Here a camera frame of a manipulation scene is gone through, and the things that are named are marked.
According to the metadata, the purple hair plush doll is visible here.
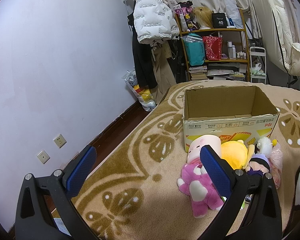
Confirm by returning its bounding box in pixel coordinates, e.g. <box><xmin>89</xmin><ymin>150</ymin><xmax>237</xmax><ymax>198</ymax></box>
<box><xmin>245</xmin><ymin>153</ymin><xmax>270</xmax><ymax>176</ymax></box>

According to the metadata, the yellow round plush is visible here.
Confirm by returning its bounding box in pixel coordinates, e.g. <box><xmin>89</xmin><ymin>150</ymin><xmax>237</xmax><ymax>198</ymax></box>
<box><xmin>221</xmin><ymin>140</ymin><xmax>255</xmax><ymax>170</ymax></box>

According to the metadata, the white fluffy plush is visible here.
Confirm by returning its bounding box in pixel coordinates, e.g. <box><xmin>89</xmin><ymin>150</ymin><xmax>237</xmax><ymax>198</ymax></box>
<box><xmin>256</xmin><ymin>137</ymin><xmax>277</xmax><ymax>158</ymax></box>

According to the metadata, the magenta plush toy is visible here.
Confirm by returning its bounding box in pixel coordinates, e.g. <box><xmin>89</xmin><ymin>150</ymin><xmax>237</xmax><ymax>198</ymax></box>
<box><xmin>177</xmin><ymin>164</ymin><xmax>224</xmax><ymax>218</ymax></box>

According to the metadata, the pink bagged plush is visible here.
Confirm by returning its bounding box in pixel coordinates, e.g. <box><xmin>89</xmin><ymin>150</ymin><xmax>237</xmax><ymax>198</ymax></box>
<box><xmin>268</xmin><ymin>144</ymin><xmax>283</xmax><ymax>189</ymax></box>

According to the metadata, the pink cylinder plush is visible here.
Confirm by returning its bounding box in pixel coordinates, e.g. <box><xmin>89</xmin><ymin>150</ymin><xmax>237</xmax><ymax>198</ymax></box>
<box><xmin>187</xmin><ymin>134</ymin><xmax>222</xmax><ymax>164</ymax></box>

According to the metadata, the beige patterned rug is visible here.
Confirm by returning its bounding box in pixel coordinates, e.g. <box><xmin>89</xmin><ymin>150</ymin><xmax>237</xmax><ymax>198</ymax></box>
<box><xmin>72</xmin><ymin>80</ymin><xmax>300</xmax><ymax>239</ymax></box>

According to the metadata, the cardboard box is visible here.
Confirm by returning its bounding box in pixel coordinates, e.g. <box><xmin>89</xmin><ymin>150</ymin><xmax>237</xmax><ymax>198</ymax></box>
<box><xmin>183</xmin><ymin>86</ymin><xmax>279</xmax><ymax>151</ymax></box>

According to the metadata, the white trolley cart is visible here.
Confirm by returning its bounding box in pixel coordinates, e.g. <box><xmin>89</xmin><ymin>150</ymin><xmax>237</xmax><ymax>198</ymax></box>
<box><xmin>249</xmin><ymin>46</ymin><xmax>267</xmax><ymax>84</ymax></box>

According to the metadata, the stack of books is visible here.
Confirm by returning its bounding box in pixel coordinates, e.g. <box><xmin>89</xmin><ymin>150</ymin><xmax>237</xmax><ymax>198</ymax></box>
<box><xmin>189</xmin><ymin>66</ymin><xmax>207</xmax><ymax>80</ymax></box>

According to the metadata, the plastic bag of toys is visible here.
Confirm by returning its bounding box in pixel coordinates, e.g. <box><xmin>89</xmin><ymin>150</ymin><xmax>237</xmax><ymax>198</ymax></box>
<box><xmin>122</xmin><ymin>70</ymin><xmax>157</xmax><ymax>112</ymax></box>

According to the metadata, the beige trench coat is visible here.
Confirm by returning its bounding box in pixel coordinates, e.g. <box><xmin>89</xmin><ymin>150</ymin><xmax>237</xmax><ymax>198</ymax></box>
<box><xmin>150</xmin><ymin>42</ymin><xmax>176</xmax><ymax>105</ymax></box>

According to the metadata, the wooden shelf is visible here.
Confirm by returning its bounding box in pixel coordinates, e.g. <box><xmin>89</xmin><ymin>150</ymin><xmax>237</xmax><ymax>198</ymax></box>
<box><xmin>175</xmin><ymin>9</ymin><xmax>250</xmax><ymax>81</ymax></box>

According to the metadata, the red gift bag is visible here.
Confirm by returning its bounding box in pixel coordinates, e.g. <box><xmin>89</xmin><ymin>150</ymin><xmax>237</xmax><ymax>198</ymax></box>
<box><xmin>203</xmin><ymin>36</ymin><xmax>223</xmax><ymax>61</ymax></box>

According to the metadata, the teal bag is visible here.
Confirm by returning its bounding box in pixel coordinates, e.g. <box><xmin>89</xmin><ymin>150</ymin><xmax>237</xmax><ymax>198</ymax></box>
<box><xmin>182</xmin><ymin>34</ymin><xmax>205</xmax><ymax>66</ymax></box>

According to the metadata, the cream recliner chair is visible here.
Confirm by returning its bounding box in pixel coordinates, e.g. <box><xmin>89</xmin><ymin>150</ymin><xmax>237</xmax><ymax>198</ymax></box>
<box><xmin>252</xmin><ymin>0</ymin><xmax>300</xmax><ymax>77</ymax></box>

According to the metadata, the black box with 40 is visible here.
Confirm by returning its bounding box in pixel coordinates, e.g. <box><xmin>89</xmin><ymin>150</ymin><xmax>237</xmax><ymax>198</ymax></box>
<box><xmin>212</xmin><ymin>13</ymin><xmax>228</xmax><ymax>29</ymax></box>

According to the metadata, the blonde wig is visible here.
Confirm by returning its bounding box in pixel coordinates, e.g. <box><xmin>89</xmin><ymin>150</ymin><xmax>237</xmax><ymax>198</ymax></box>
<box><xmin>193</xmin><ymin>6</ymin><xmax>213</xmax><ymax>29</ymax></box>

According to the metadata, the white puffer jacket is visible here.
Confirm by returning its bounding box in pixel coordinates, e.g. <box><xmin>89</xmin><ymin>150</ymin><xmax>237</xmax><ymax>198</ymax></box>
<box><xmin>133</xmin><ymin>0</ymin><xmax>179</xmax><ymax>46</ymax></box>

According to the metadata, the lower wall socket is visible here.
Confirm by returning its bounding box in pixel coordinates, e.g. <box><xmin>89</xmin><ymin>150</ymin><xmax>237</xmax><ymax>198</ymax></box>
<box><xmin>37</xmin><ymin>150</ymin><xmax>50</xmax><ymax>164</ymax></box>

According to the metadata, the wall socket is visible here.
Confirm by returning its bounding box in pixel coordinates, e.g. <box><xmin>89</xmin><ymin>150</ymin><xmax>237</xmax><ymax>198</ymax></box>
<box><xmin>53</xmin><ymin>134</ymin><xmax>66</xmax><ymax>148</ymax></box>
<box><xmin>37</xmin><ymin>150</ymin><xmax>50</xmax><ymax>164</ymax></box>

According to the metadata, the upper wall socket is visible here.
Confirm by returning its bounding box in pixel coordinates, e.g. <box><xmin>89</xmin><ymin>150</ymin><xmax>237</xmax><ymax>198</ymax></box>
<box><xmin>53</xmin><ymin>134</ymin><xmax>66</xmax><ymax>148</ymax></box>

